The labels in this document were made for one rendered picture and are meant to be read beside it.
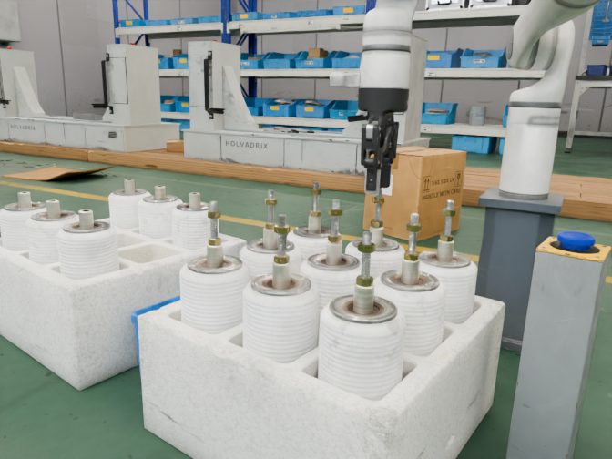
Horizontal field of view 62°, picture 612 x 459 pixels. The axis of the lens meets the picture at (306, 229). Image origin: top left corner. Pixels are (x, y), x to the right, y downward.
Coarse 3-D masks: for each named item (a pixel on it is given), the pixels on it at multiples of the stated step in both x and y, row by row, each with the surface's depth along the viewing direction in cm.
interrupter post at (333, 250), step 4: (328, 244) 71; (332, 244) 71; (336, 244) 71; (340, 244) 71; (328, 248) 71; (332, 248) 71; (336, 248) 71; (340, 248) 71; (328, 252) 71; (332, 252) 71; (336, 252) 71; (340, 252) 71; (328, 256) 71; (332, 256) 71; (336, 256) 71; (340, 256) 71; (328, 260) 72; (332, 260) 71; (336, 260) 71; (340, 260) 72; (332, 264) 71; (336, 264) 71
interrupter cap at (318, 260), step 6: (324, 252) 76; (312, 258) 73; (318, 258) 73; (324, 258) 74; (342, 258) 74; (348, 258) 74; (354, 258) 74; (312, 264) 70; (318, 264) 71; (324, 264) 71; (342, 264) 72; (348, 264) 71; (354, 264) 71; (330, 270) 69; (336, 270) 69; (342, 270) 69
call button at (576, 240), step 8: (560, 232) 60; (568, 232) 60; (576, 232) 61; (560, 240) 60; (568, 240) 59; (576, 240) 58; (584, 240) 58; (592, 240) 58; (568, 248) 59; (576, 248) 59; (584, 248) 58
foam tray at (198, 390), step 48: (144, 336) 70; (192, 336) 64; (240, 336) 66; (480, 336) 69; (144, 384) 72; (192, 384) 65; (240, 384) 60; (288, 384) 55; (432, 384) 56; (480, 384) 74; (192, 432) 67; (240, 432) 61; (288, 432) 56; (336, 432) 52; (384, 432) 48; (432, 432) 59
